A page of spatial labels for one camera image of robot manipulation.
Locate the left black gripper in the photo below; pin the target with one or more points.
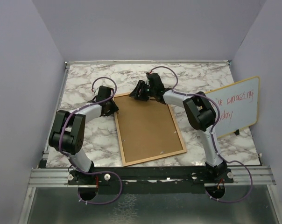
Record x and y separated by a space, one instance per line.
114 108

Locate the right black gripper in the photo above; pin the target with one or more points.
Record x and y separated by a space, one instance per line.
141 85

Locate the wooden picture frame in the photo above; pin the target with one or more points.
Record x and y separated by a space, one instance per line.
155 161

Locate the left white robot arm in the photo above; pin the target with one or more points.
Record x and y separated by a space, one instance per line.
68 130

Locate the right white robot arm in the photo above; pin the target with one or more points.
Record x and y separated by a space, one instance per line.
200 113

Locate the yellow rimmed whiteboard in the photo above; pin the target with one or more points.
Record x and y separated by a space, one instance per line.
238 105

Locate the black mounting base plate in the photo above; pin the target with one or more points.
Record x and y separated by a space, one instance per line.
148 180

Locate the aluminium rail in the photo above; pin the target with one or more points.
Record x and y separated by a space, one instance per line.
58 177

